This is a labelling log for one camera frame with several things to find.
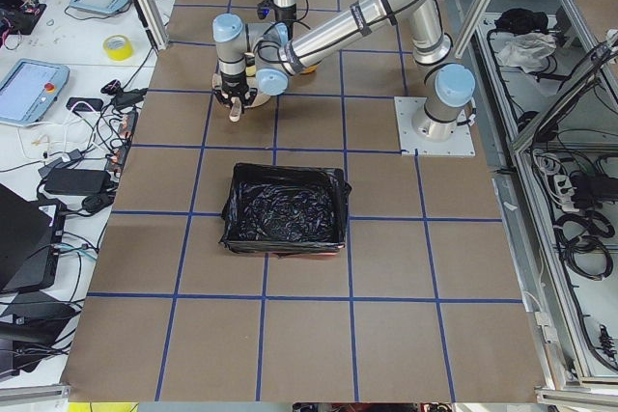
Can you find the black power adapter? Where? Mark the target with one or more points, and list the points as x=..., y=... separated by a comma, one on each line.
x=77, y=182

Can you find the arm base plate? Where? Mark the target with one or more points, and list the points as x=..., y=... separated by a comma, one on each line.
x=419, y=135

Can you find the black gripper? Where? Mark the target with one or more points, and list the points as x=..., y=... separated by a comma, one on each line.
x=234, y=91
x=283, y=16

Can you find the teach pendant tablet near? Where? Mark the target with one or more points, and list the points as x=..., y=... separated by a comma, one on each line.
x=29, y=89

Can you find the pink bin with black bag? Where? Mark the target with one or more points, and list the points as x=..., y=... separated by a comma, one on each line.
x=286, y=211

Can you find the yellow tape roll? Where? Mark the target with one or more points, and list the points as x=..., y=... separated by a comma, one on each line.
x=118, y=47

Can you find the black laptop computer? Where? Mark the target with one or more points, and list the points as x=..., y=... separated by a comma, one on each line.
x=30, y=234

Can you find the orange potato toy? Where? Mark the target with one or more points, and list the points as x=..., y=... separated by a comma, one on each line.
x=310, y=69

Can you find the white crumpled cloth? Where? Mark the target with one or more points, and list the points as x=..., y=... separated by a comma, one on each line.
x=528, y=52

